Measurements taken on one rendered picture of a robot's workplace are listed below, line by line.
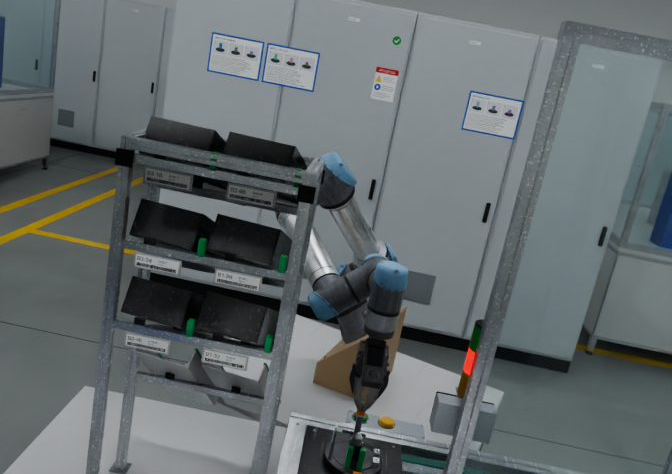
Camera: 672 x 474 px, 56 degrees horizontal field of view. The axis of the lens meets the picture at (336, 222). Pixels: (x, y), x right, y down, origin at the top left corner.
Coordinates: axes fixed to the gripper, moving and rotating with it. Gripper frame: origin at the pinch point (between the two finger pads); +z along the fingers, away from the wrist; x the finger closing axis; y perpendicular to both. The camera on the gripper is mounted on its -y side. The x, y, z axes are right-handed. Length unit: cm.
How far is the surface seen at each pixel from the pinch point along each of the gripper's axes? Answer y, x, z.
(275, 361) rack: -26.7, 20.0, -21.1
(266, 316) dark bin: -20.0, 23.9, -26.7
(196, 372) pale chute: -11.4, 37.7, -6.8
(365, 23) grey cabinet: 297, 28, -104
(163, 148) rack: -27, 46, -57
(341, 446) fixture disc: -2.4, 3.0, 9.5
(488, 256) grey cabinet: 295, -88, 33
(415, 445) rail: 9.3, -16.0, 12.5
